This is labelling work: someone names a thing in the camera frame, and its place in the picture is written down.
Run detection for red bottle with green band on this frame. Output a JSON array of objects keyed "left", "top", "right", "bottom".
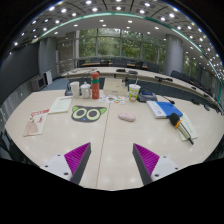
[{"left": 90, "top": 71, "right": 101, "bottom": 100}]

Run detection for group of dark office chairs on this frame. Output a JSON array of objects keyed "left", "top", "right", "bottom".
[{"left": 76, "top": 58, "right": 214, "bottom": 91}]

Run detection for white box appliance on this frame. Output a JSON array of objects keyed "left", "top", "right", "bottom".
[{"left": 29, "top": 74, "right": 47, "bottom": 93}]

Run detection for white lidded ceramic mug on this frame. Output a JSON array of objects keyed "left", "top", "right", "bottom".
[{"left": 80, "top": 82, "right": 92, "bottom": 99}]

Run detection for printed paper cup with straw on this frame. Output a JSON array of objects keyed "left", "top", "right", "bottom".
[{"left": 128, "top": 77, "right": 142, "bottom": 103}]

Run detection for white document with red heading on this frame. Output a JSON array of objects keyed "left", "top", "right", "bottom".
[{"left": 48, "top": 96, "right": 73, "bottom": 115}]

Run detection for pink folding hand fan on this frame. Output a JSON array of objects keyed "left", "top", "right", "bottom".
[{"left": 22, "top": 119, "right": 40, "bottom": 138}]

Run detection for pink computer mouse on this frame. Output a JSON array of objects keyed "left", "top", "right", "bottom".
[{"left": 118, "top": 111, "right": 137, "bottom": 123}]

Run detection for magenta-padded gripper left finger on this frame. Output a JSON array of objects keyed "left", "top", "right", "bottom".
[{"left": 39, "top": 142, "right": 92, "bottom": 186}]

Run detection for white lined notepad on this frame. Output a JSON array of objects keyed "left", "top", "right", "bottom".
[{"left": 176, "top": 113, "right": 199, "bottom": 142}]

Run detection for black handheld microphone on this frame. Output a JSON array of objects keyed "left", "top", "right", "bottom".
[{"left": 168, "top": 112, "right": 195, "bottom": 146}]

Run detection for dark gooseneck conference microphone unit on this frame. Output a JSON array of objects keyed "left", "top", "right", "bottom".
[
  {"left": 137, "top": 87, "right": 176, "bottom": 105},
  {"left": 64, "top": 73, "right": 74, "bottom": 97}
]

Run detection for beige cardboard box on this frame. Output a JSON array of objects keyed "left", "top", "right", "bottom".
[{"left": 102, "top": 78, "right": 129, "bottom": 98}]

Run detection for stack of white paper cups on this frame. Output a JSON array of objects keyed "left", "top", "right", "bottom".
[{"left": 70, "top": 81, "right": 81, "bottom": 99}]

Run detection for red and white paper folder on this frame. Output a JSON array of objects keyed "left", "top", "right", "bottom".
[{"left": 22, "top": 108, "right": 50, "bottom": 138}]

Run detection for long curved conference desk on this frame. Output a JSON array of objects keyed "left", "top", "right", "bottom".
[{"left": 61, "top": 66, "right": 221, "bottom": 104}]

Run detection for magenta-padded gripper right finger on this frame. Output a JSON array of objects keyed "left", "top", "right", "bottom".
[{"left": 132, "top": 143, "right": 181, "bottom": 186}]

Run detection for blue and white book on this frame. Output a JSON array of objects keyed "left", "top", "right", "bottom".
[{"left": 146, "top": 100, "right": 184, "bottom": 120}]

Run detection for white standing board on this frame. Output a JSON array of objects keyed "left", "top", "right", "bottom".
[{"left": 44, "top": 69, "right": 54, "bottom": 86}]

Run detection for black green cat-face mouse pad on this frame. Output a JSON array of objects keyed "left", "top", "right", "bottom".
[{"left": 70, "top": 105, "right": 108, "bottom": 123}]

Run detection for colourful sticker sheet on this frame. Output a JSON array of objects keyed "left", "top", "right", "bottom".
[{"left": 98, "top": 94, "right": 126, "bottom": 105}]

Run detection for group of ceiling lights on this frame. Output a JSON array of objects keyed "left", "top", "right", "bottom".
[{"left": 13, "top": 0, "right": 221, "bottom": 71}]

